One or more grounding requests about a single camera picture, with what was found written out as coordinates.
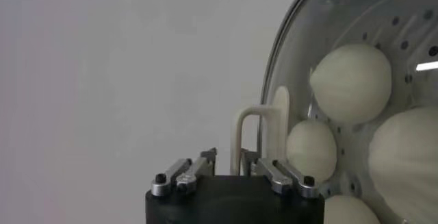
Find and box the white steamed baozi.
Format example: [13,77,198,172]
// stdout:
[368,105,438,224]
[309,42,393,126]
[285,119,338,184]
[323,194,383,224]

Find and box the steel perforated steamer basket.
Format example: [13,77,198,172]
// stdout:
[270,0,438,224]

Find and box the glass lid with beige handle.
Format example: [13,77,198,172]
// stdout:
[229,0,438,224]

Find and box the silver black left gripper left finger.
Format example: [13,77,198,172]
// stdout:
[150,147,218,198]

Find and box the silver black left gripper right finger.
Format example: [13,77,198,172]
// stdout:
[240,148,321,199]

